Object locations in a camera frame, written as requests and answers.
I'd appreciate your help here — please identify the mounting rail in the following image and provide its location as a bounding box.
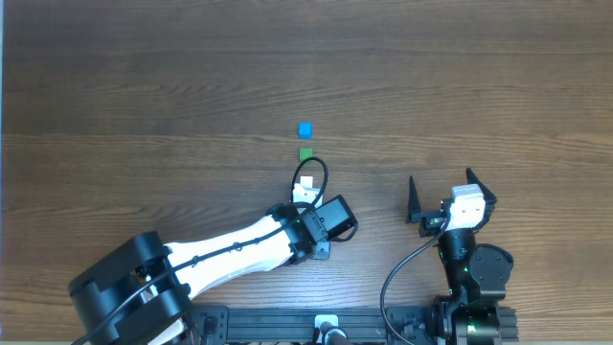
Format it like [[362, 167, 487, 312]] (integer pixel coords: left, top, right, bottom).
[[189, 305, 521, 345]]

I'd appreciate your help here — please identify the black cable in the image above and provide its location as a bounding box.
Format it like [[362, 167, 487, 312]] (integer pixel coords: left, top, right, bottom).
[[289, 156, 330, 212], [379, 218, 452, 344]]

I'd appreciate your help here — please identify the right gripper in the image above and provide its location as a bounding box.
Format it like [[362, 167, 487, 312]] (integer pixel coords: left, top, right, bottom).
[[406, 167, 499, 239]]

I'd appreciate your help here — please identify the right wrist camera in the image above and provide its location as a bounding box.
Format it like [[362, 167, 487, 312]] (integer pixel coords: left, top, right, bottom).
[[442, 184, 488, 231]]

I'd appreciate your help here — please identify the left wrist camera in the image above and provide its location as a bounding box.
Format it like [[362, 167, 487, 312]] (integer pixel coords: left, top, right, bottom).
[[291, 184, 324, 208]]

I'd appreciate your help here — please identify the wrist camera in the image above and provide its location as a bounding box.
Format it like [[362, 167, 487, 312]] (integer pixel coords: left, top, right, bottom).
[[291, 184, 324, 208], [442, 184, 488, 231]]

